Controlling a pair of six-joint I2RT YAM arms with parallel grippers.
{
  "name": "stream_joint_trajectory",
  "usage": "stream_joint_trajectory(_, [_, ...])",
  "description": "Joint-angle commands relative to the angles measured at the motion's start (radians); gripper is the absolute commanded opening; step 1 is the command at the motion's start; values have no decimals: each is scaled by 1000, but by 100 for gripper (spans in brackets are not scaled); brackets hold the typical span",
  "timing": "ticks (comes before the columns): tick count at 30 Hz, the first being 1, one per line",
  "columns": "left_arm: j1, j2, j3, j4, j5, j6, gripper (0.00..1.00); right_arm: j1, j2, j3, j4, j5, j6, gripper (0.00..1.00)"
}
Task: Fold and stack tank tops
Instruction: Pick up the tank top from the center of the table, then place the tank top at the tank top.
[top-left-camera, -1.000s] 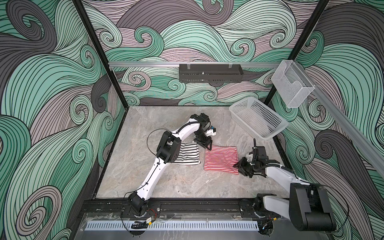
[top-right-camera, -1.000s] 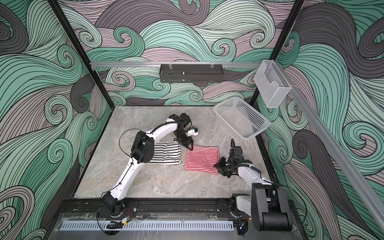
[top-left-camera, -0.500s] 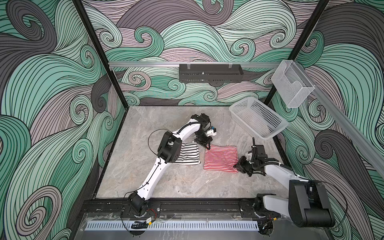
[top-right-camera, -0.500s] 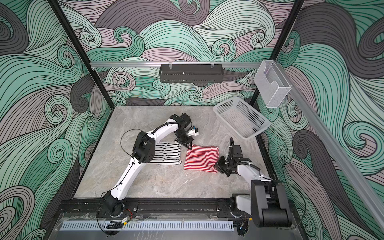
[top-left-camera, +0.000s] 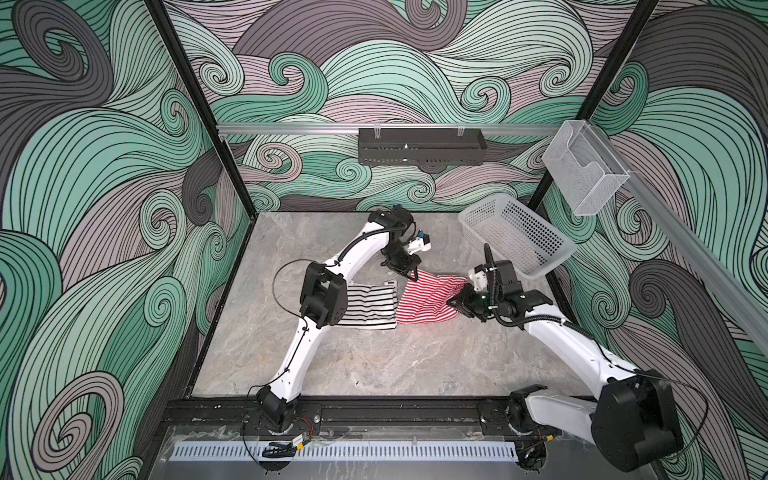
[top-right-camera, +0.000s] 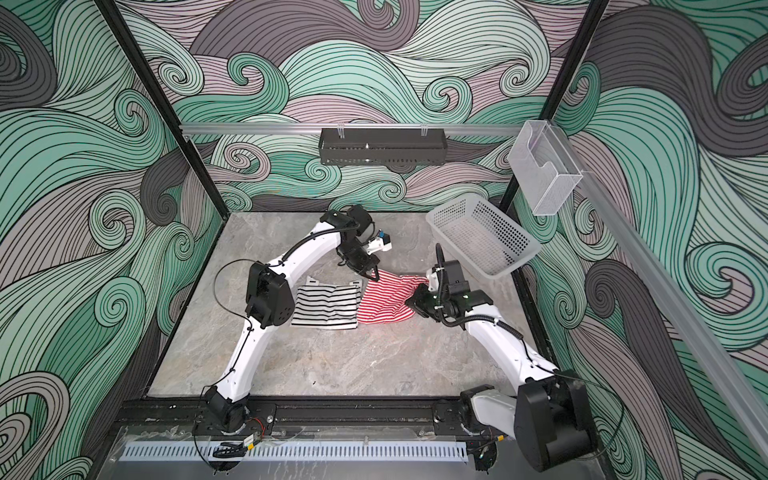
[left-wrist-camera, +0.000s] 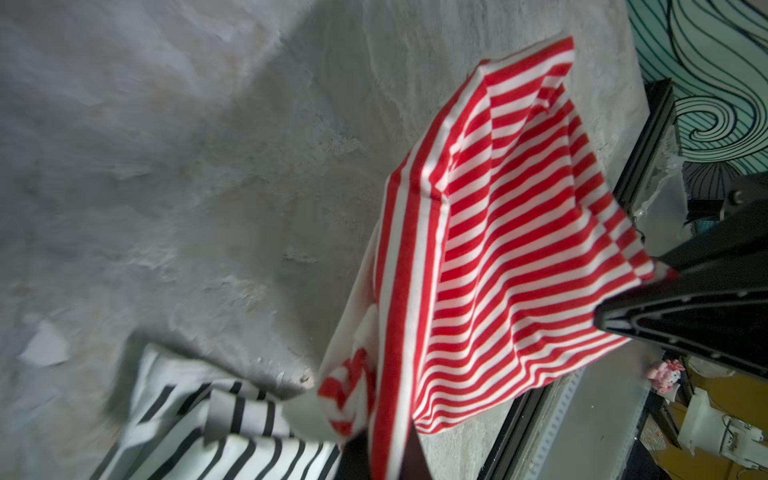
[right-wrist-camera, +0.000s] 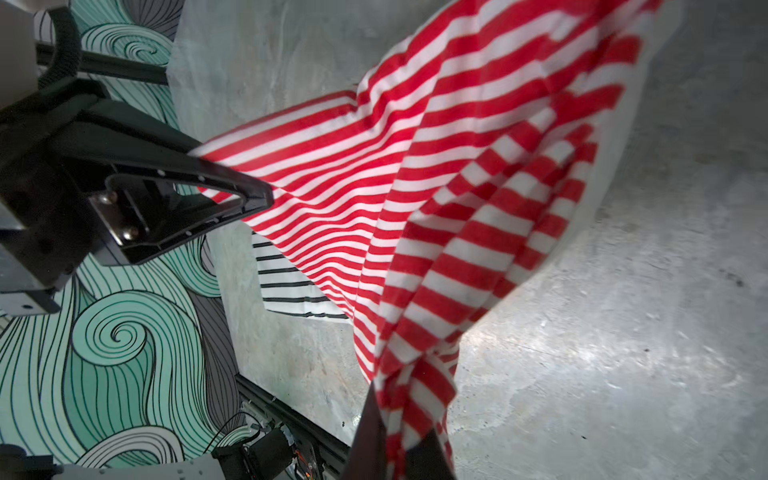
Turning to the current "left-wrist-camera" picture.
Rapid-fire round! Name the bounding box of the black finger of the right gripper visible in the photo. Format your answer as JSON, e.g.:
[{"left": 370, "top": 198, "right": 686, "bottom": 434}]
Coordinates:
[{"left": 594, "top": 251, "right": 767, "bottom": 378}]

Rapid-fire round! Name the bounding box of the white slotted cable duct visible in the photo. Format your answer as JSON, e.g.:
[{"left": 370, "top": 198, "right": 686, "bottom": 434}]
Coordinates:
[{"left": 509, "top": 368, "right": 585, "bottom": 480}]

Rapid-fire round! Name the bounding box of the red white striped tank top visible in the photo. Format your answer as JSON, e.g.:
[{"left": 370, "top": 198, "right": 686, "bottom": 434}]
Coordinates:
[{"left": 316, "top": 35, "right": 679, "bottom": 480}]

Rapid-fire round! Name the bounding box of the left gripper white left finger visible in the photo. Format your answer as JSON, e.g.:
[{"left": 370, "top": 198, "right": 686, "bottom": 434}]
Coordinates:
[{"left": 334, "top": 434, "right": 371, "bottom": 480}]

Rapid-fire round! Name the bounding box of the black white striped tank top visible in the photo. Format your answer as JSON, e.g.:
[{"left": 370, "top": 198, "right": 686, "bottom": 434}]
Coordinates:
[{"left": 93, "top": 344, "right": 341, "bottom": 479}]

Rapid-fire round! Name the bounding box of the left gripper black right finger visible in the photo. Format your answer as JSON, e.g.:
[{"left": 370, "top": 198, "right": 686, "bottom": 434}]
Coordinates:
[{"left": 399, "top": 428, "right": 432, "bottom": 480}]

